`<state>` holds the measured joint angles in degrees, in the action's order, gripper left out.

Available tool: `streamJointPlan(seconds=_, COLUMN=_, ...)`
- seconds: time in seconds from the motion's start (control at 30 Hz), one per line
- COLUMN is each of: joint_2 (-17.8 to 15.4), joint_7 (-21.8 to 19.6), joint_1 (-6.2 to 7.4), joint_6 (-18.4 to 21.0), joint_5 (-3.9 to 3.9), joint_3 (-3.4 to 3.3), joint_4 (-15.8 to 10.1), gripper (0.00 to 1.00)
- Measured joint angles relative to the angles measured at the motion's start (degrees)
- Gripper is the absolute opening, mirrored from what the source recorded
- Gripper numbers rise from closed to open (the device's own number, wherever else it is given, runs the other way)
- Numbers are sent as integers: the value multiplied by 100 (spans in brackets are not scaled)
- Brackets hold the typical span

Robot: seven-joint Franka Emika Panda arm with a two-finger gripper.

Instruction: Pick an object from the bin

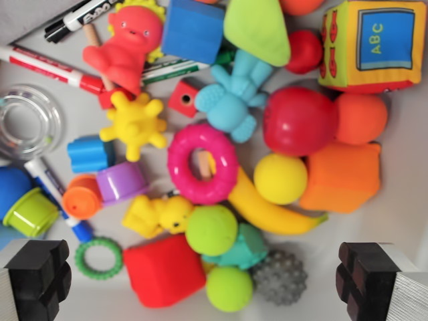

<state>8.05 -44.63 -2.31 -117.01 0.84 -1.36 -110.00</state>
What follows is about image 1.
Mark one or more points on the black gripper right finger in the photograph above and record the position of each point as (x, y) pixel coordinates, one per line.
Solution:
(368, 284)

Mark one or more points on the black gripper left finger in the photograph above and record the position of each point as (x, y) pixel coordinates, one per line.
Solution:
(33, 281)

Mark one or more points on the white plastic bin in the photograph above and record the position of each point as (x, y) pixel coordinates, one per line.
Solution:
(401, 207)

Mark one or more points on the lime green plastic cup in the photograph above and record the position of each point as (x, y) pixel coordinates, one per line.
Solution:
(30, 214)

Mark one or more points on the gray spiky ball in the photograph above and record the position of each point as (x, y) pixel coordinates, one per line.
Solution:
(281, 279)

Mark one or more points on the blue round toy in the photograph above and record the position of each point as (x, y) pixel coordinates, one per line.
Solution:
(13, 189)

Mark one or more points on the blue dry erase marker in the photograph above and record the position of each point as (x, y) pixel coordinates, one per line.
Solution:
(50, 187)

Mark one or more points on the orange plastic cup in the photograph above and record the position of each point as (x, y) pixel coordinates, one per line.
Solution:
(82, 199)

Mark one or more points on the orange soft cube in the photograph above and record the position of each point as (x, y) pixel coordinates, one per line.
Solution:
(341, 177)

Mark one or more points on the yellow toy banana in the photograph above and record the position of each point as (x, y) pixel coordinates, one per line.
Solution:
(267, 214)

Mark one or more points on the teal rubber animal figure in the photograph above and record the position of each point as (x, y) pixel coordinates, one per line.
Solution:
(249, 249)

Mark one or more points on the red soft cube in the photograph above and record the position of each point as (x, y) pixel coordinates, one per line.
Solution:
(164, 271)

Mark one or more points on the purple plastic cup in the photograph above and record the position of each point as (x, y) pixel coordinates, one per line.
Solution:
(122, 182)

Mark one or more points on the blue plastic gear block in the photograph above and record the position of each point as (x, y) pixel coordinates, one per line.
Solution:
(88, 157)

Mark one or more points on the lime green ball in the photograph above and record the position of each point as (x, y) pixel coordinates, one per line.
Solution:
(229, 289)
(211, 230)

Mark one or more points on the yellow rubber animal figure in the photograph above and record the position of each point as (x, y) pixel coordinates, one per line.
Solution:
(157, 215)

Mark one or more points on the clear tape roll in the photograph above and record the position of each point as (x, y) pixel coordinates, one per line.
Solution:
(30, 123)

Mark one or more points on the orange toy fruit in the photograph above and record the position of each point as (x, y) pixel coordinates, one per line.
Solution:
(362, 118)

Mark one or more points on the red toy apple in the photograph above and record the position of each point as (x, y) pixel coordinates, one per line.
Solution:
(297, 122)

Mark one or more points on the yellow spiky rubber ball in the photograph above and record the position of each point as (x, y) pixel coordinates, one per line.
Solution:
(135, 125)

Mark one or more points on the wooden bolt with red head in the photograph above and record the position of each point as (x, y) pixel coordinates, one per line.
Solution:
(105, 97)

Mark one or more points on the small wooden peg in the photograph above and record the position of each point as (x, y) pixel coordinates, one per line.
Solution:
(204, 164)

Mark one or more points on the red dry erase marker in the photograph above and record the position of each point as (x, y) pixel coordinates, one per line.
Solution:
(43, 67)

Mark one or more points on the light blue rubber teether figure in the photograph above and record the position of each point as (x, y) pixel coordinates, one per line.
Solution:
(230, 100)

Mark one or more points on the red wooden nut block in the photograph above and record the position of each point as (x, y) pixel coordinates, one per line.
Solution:
(184, 98)

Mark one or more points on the fabric ABC cube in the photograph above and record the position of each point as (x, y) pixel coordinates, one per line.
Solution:
(374, 47)

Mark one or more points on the small red ball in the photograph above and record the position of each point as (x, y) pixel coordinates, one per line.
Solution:
(306, 51)

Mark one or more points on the red rubber animal figure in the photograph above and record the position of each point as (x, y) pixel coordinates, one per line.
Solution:
(123, 50)

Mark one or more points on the green dry erase marker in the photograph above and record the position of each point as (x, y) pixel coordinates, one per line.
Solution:
(170, 71)

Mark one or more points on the black Expo marker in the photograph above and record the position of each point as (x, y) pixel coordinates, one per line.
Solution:
(80, 18)

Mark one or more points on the lime green soft triangle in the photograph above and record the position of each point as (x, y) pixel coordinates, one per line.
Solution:
(257, 30)

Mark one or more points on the blue foam block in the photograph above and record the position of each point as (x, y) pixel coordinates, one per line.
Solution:
(192, 31)

